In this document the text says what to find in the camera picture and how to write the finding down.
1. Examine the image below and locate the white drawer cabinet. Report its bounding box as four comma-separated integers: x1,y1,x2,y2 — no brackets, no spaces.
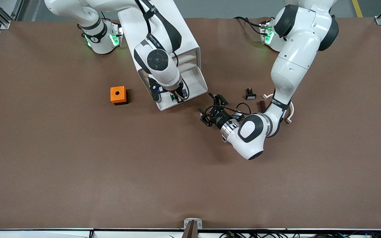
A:
118,0,202,99

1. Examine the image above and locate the orange button box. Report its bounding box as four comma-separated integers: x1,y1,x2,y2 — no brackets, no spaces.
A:
110,86,128,106

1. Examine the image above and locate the brown table cover sheet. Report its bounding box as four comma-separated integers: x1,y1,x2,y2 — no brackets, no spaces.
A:
0,17,381,230

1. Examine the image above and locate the yellow floor tape strip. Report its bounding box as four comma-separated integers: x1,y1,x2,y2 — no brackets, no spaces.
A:
352,0,363,18

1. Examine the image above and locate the white flat panel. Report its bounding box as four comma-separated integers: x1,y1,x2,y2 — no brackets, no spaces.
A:
0,230,92,238

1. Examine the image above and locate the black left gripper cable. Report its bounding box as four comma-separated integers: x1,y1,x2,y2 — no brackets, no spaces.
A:
204,98,252,117

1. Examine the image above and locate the white curved bracket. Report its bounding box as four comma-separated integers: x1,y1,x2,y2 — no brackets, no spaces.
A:
262,93,295,124

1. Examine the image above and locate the black left base cable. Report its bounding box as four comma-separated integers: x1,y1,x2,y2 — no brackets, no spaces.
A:
233,17,266,34

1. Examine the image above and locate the grey metal mounting bracket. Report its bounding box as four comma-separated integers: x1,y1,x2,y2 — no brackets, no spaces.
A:
184,218,203,229

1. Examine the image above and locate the brown camera post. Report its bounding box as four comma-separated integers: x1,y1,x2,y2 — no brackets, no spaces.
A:
181,220,199,238

